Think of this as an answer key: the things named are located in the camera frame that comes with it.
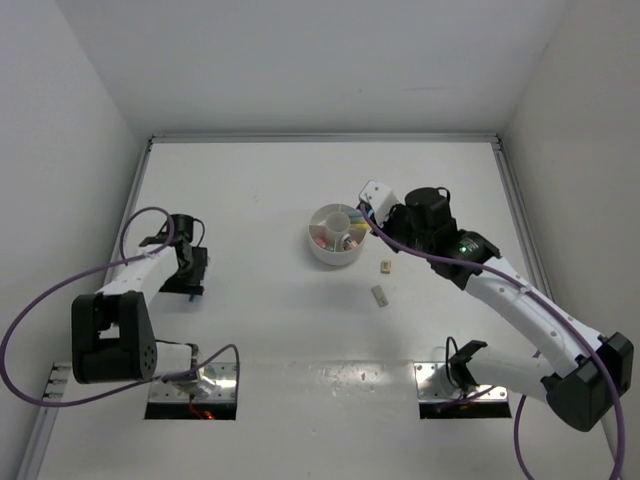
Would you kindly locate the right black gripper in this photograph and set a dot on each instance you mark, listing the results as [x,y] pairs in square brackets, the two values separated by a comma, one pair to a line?
[395,211]

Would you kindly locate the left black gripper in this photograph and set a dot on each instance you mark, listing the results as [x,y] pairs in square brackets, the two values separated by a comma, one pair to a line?
[191,283]

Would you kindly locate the yellow small eraser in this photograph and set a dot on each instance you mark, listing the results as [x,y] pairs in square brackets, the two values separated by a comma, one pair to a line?
[385,267]

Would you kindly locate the pink white mini stapler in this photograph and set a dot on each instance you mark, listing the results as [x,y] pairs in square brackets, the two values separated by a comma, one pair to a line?
[347,243]

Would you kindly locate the white round compartment organizer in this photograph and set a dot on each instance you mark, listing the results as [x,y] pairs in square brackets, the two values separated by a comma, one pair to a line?
[331,223]

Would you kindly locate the beige long eraser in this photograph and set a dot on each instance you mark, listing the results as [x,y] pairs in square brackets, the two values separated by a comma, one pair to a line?
[380,296]

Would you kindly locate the yellow highlighter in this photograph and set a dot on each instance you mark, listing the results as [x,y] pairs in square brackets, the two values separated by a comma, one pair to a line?
[359,226]

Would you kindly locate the blue highlighter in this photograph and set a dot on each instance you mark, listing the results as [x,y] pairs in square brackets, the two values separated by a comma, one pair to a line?
[356,217]

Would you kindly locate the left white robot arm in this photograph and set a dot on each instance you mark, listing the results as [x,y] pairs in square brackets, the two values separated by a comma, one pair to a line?
[111,330]

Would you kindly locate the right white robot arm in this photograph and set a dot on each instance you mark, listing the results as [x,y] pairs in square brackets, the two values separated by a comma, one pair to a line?
[581,373]

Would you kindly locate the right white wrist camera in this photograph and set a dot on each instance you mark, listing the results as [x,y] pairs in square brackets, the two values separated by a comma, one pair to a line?
[379,200]

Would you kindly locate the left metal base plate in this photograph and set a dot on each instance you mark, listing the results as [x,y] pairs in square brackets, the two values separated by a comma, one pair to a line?
[214,383]

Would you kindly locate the metal base plate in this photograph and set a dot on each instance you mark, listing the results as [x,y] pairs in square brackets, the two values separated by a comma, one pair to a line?
[214,383]
[434,388]

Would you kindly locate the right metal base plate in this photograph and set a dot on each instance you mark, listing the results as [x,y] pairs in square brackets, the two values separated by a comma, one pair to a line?
[434,388]

